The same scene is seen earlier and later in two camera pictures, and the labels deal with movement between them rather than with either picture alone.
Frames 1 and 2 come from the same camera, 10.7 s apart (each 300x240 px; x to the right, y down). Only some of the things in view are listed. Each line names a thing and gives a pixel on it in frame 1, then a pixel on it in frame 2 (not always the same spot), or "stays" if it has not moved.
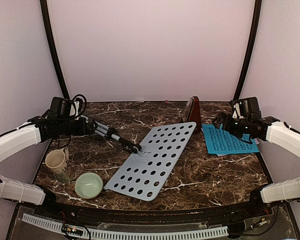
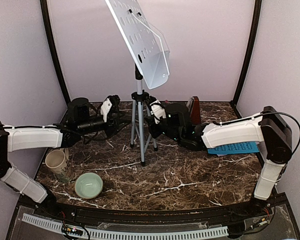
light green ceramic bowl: [89, 185] stays
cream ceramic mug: [56, 160] stays
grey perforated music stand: [142, 175] -> [152, 60]
